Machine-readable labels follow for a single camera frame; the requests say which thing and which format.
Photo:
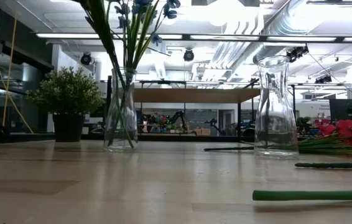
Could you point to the wooden shelf with black frame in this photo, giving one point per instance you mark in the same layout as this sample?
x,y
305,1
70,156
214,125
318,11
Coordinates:
x,y
194,95

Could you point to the green potted plant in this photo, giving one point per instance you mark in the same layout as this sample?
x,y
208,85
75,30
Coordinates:
x,y
67,93

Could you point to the black ceiling camera cluster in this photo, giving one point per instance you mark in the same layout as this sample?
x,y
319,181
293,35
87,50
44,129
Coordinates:
x,y
297,53

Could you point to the large red flower bunch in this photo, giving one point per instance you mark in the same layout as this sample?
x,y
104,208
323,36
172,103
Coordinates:
x,y
347,127

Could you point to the clear glass vase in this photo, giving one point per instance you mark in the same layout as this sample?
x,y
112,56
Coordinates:
x,y
112,130
275,124

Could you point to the brown cardboard box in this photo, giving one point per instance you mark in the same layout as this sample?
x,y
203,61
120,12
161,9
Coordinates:
x,y
202,132

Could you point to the black computer monitor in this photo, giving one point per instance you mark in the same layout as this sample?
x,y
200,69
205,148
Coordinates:
x,y
348,110

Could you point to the black background robot arm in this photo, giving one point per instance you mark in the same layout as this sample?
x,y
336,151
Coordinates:
x,y
179,115

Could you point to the round black ceiling fixture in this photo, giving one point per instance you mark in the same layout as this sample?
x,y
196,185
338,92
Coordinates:
x,y
86,58
188,55

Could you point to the silver ventilation duct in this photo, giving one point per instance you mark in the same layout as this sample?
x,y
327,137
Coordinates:
x,y
281,25

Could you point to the long ceiling light strip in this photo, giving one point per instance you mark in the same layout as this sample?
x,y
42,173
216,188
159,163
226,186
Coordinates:
x,y
70,35

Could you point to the blue artificial flower bunch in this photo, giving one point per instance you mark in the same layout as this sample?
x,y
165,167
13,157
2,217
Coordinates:
x,y
138,43

